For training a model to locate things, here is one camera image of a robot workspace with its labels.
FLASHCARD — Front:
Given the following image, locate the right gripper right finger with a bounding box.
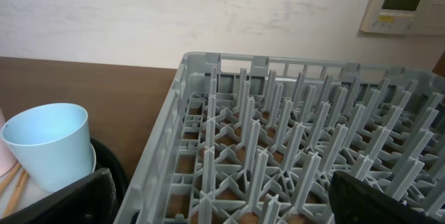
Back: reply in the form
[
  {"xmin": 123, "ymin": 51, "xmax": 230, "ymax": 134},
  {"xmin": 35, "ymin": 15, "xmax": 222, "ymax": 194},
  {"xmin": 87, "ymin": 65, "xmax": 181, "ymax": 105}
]
[{"xmin": 328, "ymin": 171, "xmax": 439, "ymax": 224}]

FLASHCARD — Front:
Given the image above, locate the blue cup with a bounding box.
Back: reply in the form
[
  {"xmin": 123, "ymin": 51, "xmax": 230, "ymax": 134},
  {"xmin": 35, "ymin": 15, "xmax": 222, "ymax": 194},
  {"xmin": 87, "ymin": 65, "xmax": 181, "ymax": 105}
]
[{"xmin": 1, "ymin": 103, "xmax": 93, "ymax": 192}]

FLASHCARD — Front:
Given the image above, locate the round black tray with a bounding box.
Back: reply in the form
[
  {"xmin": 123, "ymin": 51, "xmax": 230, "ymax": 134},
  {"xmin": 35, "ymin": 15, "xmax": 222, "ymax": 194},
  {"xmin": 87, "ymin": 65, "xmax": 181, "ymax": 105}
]
[{"xmin": 90, "ymin": 137, "xmax": 130, "ymax": 205}]

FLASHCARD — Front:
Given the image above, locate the pink cup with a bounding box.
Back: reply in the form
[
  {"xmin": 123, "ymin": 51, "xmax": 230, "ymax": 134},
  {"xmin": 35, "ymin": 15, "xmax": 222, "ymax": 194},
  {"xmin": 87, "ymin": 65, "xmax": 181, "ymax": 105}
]
[{"xmin": 0, "ymin": 109, "xmax": 18, "ymax": 177}]

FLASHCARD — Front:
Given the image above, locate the grey dishwasher rack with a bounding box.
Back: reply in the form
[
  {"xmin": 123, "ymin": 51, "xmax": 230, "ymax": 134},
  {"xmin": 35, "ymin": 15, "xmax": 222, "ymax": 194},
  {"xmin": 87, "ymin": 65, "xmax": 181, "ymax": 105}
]
[{"xmin": 115, "ymin": 52, "xmax": 444, "ymax": 223}]

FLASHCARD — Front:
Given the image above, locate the wall control panel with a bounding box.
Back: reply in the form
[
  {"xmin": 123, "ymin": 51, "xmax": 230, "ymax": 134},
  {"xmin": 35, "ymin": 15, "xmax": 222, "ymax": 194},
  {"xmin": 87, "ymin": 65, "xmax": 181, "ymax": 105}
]
[{"xmin": 359, "ymin": 0, "xmax": 444, "ymax": 37}]

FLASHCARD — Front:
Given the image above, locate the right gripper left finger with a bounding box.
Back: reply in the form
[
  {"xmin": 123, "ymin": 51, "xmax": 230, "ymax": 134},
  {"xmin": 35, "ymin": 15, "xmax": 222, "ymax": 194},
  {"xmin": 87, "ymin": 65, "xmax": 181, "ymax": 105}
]
[{"xmin": 1, "ymin": 168, "xmax": 118, "ymax": 224}]

